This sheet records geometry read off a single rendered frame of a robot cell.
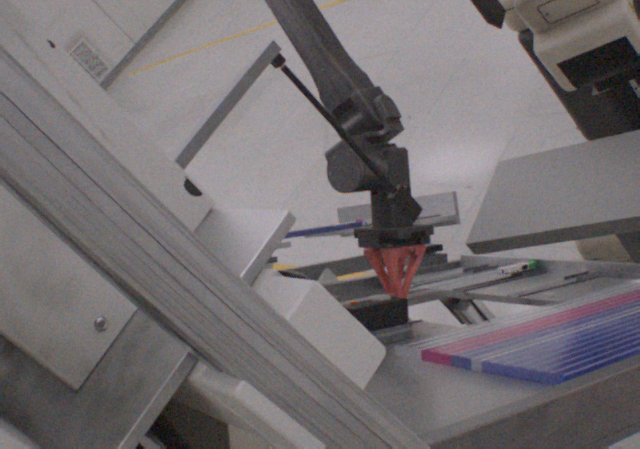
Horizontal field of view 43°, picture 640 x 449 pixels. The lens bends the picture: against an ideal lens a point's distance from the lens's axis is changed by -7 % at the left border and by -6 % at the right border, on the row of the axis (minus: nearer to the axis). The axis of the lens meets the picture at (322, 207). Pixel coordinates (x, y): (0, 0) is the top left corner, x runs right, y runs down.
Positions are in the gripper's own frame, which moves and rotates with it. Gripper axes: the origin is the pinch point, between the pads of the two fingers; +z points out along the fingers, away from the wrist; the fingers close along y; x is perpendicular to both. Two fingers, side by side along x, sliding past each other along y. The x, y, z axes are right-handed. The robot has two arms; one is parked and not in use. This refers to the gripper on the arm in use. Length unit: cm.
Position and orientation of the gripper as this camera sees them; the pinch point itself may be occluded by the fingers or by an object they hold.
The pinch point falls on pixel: (397, 292)
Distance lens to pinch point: 118.6
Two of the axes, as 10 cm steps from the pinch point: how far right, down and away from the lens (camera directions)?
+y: 5.8, -0.1, -8.2
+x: 8.1, -0.9, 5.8
